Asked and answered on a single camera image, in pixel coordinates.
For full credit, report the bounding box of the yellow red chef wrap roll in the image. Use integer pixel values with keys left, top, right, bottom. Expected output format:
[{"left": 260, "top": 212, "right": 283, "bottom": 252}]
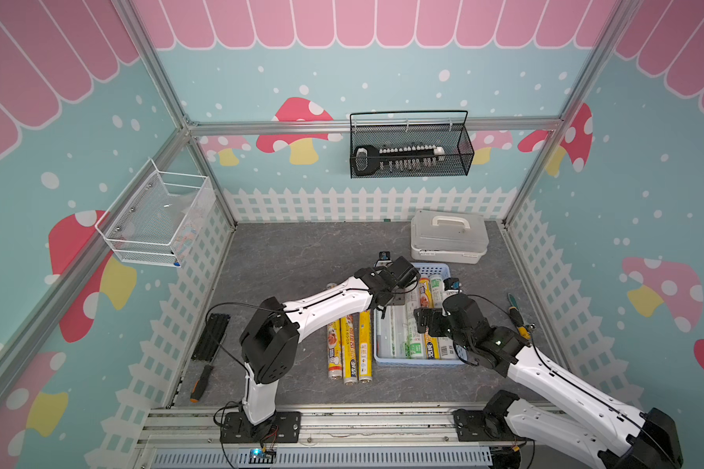
[{"left": 358, "top": 311, "right": 373, "bottom": 382}]

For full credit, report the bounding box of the yellow red plastic wrap roll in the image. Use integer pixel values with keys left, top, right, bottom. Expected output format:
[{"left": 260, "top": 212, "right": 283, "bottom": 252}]
[{"left": 418, "top": 277, "right": 441, "bottom": 360}]

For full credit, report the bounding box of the light blue plastic basket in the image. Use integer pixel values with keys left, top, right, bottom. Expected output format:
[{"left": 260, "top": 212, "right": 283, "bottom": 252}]
[{"left": 373, "top": 263, "right": 463, "bottom": 367}]

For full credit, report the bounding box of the clear grape plastic wrap roll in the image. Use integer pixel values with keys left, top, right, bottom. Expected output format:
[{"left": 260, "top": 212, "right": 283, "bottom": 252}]
[{"left": 405, "top": 290, "right": 426, "bottom": 360}]

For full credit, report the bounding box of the white green 300 wrap roll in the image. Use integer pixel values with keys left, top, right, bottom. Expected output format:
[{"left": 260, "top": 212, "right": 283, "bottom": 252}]
[{"left": 391, "top": 305, "right": 410, "bottom": 360}]

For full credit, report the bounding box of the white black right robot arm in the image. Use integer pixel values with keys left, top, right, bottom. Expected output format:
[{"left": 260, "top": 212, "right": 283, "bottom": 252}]
[{"left": 414, "top": 293, "right": 684, "bottom": 468}]

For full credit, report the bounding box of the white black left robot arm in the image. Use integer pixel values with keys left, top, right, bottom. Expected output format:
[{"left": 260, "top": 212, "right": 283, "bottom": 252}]
[{"left": 240, "top": 257, "right": 418, "bottom": 426}]

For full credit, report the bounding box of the white lidded storage box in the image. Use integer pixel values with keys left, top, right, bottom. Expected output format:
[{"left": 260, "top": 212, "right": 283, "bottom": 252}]
[{"left": 410, "top": 210, "right": 489, "bottom": 265}]

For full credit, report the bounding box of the black socket bit holder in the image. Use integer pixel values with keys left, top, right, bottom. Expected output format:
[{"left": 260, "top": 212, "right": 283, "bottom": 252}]
[{"left": 350, "top": 145, "right": 446, "bottom": 177}]

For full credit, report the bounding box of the black flat tool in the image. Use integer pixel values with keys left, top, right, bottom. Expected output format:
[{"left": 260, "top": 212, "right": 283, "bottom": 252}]
[{"left": 191, "top": 314, "right": 231, "bottom": 362}]

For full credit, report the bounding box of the small green circuit board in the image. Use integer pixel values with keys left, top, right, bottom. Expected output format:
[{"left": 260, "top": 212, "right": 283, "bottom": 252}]
[{"left": 248, "top": 449, "right": 277, "bottom": 465}]

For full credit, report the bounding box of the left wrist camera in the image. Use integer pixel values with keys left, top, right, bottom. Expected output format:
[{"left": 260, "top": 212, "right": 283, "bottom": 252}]
[{"left": 375, "top": 251, "right": 392, "bottom": 267}]

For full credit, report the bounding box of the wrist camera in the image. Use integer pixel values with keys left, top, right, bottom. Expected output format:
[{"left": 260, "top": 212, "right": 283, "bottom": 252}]
[
  {"left": 375, "top": 251, "right": 392, "bottom": 267},
  {"left": 444, "top": 277, "right": 462, "bottom": 295}
]

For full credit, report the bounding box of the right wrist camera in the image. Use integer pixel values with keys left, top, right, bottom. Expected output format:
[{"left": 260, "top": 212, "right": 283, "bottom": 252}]
[{"left": 444, "top": 277, "right": 462, "bottom": 295}]

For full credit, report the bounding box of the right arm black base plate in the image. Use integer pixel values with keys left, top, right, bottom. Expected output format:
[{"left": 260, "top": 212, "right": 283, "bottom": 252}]
[{"left": 452, "top": 408, "right": 528, "bottom": 444}]

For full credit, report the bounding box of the black wire mesh wall basket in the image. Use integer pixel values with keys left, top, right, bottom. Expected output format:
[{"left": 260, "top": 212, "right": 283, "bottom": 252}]
[{"left": 349, "top": 111, "right": 475, "bottom": 179}]

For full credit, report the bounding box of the white slotted cable duct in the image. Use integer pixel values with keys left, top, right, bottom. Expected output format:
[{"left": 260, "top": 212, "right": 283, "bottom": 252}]
[{"left": 151, "top": 446, "right": 494, "bottom": 468}]

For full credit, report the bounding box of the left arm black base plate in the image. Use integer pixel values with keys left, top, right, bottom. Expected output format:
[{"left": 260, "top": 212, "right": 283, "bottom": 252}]
[{"left": 214, "top": 410, "right": 302, "bottom": 445}]

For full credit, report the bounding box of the orange black handled tool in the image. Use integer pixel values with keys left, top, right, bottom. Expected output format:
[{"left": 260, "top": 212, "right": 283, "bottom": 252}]
[{"left": 190, "top": 363, "right": 214, "bottom": 403}]

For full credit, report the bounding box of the white wire mesh wall basket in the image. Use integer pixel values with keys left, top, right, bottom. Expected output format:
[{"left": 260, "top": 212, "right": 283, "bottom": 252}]
[{"left": 95, "top": 160, "right": 216, "bottom": 268}]

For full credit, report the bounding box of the aluminium front rail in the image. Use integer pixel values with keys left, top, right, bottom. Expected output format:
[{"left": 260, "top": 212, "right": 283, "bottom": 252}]
[{"left": 134, "top": 401, "right": 617, "bottom": 449}]

